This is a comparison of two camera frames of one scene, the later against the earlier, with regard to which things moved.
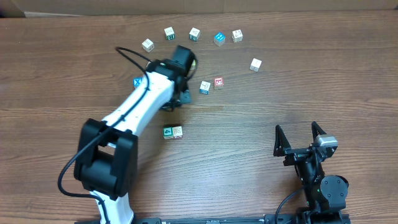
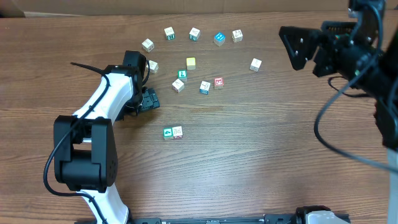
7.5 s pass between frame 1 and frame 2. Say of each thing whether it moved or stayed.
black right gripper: moved
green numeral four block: stayed
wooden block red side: stayed
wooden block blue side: stayed
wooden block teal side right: stayed
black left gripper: moved
